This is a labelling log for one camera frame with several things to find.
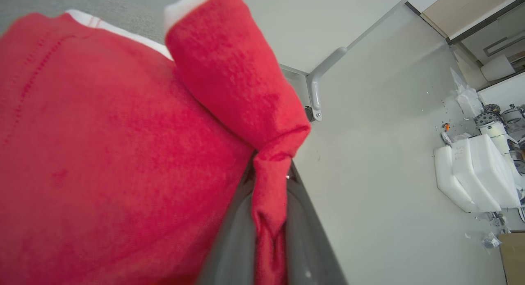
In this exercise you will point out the grey wall base rail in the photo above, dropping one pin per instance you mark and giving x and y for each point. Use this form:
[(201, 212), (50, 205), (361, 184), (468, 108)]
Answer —
[(293, 69)]

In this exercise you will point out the metal machine parts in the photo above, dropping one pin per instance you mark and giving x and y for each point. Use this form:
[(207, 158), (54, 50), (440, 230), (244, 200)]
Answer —
[(512, 115)]

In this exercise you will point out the white foam block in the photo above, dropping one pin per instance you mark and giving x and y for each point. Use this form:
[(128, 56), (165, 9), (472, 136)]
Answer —
[(496, 174), (447, 182), (471, 178)]

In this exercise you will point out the beige wooden panel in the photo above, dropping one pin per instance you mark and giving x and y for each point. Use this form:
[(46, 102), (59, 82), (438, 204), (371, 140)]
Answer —
[(463, 6)]

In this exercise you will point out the grey fabric sofa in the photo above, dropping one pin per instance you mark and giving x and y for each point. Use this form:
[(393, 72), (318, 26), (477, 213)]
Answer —
[(123, 10)]

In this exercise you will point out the white plastic cylinder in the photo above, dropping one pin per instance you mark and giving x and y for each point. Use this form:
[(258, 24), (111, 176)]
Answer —
[(496, 131)]

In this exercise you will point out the red shorts with white stripe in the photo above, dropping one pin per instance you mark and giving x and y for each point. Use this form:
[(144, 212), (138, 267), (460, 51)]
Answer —
[(123, 153)]

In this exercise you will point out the brown cardboard box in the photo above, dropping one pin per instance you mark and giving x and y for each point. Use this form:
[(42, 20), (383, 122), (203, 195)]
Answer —
[(514, 260)]

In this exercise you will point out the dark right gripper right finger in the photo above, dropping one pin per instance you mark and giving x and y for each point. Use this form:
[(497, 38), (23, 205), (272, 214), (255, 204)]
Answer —
[(305, 252)]

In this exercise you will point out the clear plastic bag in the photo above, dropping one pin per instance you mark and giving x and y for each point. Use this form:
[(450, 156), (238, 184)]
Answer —
[(467, 100)]

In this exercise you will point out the white cylinder roll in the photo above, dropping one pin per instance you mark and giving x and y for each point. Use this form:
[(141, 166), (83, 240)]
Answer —
[(496, 67)]

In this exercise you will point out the small crumpled plastic bag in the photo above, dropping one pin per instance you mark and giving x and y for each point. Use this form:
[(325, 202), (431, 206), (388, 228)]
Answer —
[(491, 240)]

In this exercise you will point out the small orange object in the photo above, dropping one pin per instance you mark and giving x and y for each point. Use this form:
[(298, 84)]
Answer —
[(446, 126)]

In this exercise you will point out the grey curved pipe bracket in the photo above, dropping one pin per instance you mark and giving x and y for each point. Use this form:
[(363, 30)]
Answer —
[(316, 80)]

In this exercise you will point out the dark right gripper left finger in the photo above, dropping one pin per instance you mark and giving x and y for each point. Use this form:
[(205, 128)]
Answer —
[(233, 252)]

